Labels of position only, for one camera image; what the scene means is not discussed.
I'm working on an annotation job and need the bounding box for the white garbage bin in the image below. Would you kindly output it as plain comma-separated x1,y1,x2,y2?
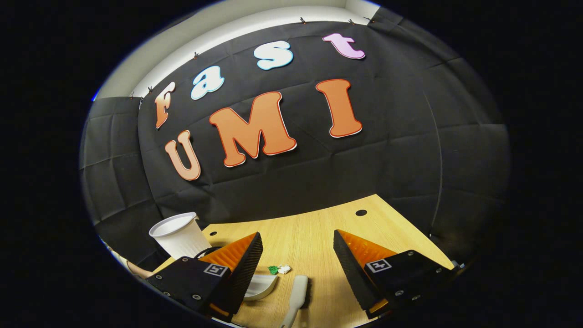
149,212,212,260

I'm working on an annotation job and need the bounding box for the wooden desktop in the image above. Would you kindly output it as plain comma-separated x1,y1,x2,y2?
153,194,455,328

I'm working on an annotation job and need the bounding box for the small white broom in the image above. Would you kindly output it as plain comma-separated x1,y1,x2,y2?
280,275,312,328

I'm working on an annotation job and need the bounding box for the white dustpan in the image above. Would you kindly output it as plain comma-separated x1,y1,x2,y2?
244,274,278,301

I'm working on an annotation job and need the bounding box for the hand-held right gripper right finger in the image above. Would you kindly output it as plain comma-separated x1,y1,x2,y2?
333,229,458,319

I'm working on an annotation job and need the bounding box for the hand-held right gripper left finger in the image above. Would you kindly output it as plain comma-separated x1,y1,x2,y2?
146,231,264,323

